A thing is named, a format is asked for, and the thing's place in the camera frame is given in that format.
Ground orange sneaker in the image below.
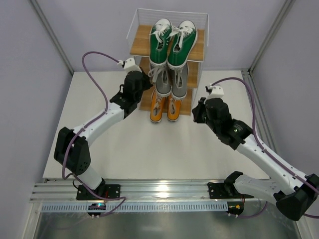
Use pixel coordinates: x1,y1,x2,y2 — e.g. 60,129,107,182
167,95,182,121
150,90,166,123

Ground grey sneaker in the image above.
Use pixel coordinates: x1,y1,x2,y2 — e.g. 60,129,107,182
148,64,171,97
169,64,188,100

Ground white wire wooden shoe shelf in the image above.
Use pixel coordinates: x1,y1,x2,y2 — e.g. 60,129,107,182
126,8,209,117

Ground green sneaker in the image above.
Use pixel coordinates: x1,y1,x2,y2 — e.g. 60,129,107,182
149,18,172,66
167,20,198,70

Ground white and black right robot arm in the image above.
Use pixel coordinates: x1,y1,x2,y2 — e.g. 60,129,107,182
192,97,319,221

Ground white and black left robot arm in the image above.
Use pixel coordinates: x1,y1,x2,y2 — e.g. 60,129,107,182
53,68,152,200

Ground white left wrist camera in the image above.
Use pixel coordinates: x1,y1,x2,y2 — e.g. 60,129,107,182
117,57,142,74

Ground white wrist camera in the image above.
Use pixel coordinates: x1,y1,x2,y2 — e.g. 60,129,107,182
205,84,224,100
117,57,142,74

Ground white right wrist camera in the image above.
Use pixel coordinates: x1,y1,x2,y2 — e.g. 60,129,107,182
205,84,224,100

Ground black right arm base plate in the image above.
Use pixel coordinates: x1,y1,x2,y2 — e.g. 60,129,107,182
207,182,254,199

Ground slotted grey cable duct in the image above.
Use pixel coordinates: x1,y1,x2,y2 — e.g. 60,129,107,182
40,201,228,213

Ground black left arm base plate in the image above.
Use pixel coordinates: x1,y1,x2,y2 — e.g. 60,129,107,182
76,184,121,201

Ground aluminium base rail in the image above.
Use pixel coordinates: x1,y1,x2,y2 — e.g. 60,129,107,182
29,177,277,204

